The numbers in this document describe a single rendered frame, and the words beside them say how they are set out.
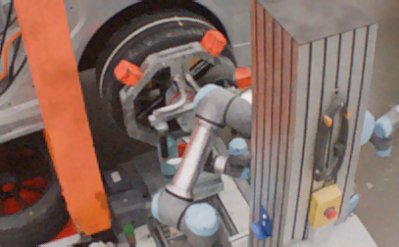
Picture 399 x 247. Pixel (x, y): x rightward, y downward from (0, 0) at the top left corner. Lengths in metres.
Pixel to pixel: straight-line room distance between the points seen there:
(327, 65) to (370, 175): 2.42
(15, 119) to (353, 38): 1.95
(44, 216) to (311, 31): 2.01
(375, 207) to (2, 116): 2.14
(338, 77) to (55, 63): 1.10
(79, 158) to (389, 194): 1.97
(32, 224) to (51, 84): 1.00
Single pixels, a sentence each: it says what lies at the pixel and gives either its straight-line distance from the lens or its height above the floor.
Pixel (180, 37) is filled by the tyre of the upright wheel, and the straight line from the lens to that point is 2.98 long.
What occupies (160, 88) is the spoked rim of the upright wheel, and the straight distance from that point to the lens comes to 3.15.
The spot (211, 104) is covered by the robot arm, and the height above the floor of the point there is 1.32.
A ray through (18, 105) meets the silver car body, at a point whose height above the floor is 0.92.
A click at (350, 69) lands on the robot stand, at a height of 1.89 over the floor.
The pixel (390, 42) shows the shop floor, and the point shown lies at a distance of 5.03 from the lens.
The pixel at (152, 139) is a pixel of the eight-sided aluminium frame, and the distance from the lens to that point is 3.19.
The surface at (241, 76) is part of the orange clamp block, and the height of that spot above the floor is 0.88.
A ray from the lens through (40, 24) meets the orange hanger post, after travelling 2.25.
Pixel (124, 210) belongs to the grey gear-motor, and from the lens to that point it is 3.28.
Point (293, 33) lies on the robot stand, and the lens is 1.53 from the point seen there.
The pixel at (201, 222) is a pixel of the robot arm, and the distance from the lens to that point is 2.38.
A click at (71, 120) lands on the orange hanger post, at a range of 2.55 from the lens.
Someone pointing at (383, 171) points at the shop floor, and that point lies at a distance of 4.02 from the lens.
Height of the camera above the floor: 2.94
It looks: 45 degrees down
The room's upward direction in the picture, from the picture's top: 8 degrees counter-clockwise
